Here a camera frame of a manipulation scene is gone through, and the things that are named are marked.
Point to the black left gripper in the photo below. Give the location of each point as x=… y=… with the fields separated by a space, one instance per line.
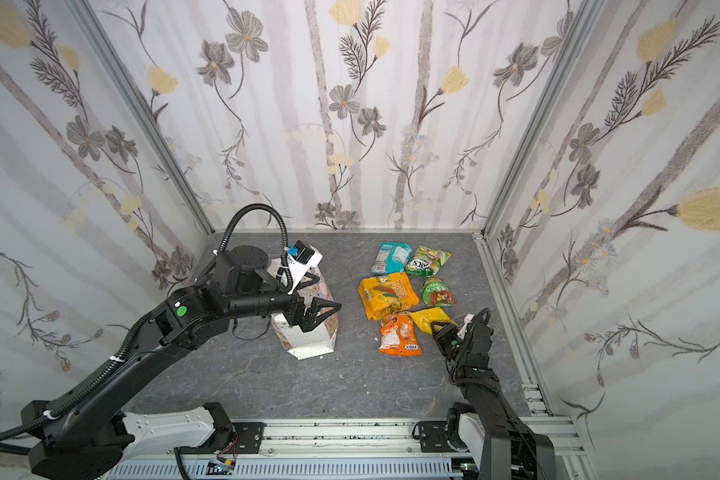
x=303 y=309

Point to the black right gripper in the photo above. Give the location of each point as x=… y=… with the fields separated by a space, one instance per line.
x=456 y=339

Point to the orange snack bag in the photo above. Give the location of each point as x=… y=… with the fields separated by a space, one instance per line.
x=397 y=336

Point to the white cartoon paper gift bag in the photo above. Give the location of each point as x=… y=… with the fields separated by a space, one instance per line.
x=305 y=345

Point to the yellow chips bag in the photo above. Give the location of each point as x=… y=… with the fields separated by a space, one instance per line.
x=388 y=294

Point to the green yellow snack bag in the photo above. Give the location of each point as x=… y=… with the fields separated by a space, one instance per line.
x=426 y=262

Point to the teal snack packet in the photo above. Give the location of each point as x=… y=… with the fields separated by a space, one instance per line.
x=392 y=257

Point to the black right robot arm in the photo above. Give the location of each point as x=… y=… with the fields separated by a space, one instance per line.
x=501 y=444

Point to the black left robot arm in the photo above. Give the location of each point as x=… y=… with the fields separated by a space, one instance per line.
x=84 y=433

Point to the yellow snack packet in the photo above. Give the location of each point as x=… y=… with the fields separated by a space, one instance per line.
x=424 y=319

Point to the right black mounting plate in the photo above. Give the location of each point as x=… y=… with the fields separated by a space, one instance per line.
x=433 y=436

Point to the black mounting plate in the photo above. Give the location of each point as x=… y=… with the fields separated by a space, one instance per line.
x=247 y=437
x=433 y=436

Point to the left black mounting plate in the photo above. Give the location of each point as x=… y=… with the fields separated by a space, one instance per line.
x=247 y=437

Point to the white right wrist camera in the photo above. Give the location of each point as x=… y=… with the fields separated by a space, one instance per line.
x=467 y=320

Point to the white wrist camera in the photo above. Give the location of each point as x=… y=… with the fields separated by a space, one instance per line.
x=302 y=258
x=467 y=320

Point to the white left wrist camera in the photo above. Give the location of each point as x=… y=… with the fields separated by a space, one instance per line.
x=302 y=258

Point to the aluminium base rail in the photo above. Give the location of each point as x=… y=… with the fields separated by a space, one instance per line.
x=361 y=438

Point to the white slotted cable duct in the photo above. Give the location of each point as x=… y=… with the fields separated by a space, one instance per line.
x=330 y=468

